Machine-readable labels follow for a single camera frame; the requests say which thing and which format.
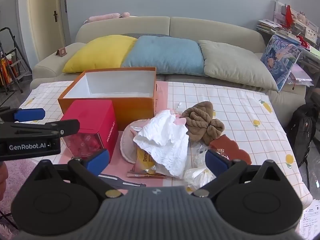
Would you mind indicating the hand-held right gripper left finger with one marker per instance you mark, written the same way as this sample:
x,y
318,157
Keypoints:
x,y
96,161

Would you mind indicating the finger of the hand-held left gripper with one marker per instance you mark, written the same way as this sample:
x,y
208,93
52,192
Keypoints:
x,y
28,114
50,128

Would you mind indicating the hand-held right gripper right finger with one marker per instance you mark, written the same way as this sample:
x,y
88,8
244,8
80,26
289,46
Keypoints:
x,y
215,161

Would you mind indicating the red-brown sponge block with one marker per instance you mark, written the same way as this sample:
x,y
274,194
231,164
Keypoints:
x,y
230,145

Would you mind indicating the clear plastic bag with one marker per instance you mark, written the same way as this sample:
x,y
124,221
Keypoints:
x,y
197,177

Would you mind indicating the brown knotted towel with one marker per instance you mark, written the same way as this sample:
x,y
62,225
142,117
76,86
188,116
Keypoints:
x,y
200,122

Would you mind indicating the white cloth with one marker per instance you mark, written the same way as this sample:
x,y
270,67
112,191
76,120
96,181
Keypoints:
x,y
162,135

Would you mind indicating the orange cardboard box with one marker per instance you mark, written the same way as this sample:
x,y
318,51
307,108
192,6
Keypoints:
x,y
135,110

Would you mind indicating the pink fluffy rug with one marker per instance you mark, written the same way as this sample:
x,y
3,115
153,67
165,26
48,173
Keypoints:
x,y
15,180

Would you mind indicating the red box with clear window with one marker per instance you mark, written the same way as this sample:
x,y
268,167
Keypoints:
x,y
87,115

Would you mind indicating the yellow snack packet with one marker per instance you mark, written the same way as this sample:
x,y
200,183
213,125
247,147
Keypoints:
x,y
145,164

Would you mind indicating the black step ladder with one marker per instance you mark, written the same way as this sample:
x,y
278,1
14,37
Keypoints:
x,y
12,55

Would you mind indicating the checked lemon print tablecloth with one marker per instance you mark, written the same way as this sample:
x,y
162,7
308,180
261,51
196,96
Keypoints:
x,y
250,110

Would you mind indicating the small white pen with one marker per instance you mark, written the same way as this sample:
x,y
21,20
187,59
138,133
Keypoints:
x,y
179,104

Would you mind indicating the small brown stand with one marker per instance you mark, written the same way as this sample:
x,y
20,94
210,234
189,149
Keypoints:
x,y
61,52

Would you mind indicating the yellow pillow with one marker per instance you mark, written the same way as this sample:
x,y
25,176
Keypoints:
x,y
100,52

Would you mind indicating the black backpack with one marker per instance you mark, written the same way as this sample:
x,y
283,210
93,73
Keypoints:
x,y
302,130

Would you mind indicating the cream door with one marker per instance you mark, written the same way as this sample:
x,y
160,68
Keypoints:
x,y
45,17

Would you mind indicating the beige pillow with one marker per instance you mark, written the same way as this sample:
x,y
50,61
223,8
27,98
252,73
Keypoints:
x,y
235,62

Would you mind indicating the printed paper sheets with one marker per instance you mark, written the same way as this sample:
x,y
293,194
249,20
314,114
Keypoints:
x,y
310,217

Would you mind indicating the blue pillow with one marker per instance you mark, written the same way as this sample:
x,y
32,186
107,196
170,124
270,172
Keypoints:
x,y
165,55

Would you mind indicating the plastic sleeve with papers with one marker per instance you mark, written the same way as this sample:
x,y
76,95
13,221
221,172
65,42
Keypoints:
x,y
301,76

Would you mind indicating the printed paper bag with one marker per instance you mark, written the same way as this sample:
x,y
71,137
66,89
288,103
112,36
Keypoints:
x,y
280,57

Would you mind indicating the pink plush toy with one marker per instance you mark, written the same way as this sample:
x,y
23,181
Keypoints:
x,y
105,17

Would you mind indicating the beige sofa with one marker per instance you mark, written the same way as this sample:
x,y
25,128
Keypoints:
x,y
212,30

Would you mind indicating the striped cushion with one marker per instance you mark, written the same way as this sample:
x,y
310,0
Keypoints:
x,y
150,35

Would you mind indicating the stack of books and papers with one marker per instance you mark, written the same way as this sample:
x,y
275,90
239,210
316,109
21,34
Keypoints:
x,y
268,26

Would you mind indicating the desk calendar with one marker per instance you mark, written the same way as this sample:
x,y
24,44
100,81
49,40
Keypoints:
x,y
311,36

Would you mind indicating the red gift bag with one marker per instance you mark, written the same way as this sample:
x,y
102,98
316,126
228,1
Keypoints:
x,y
287,15

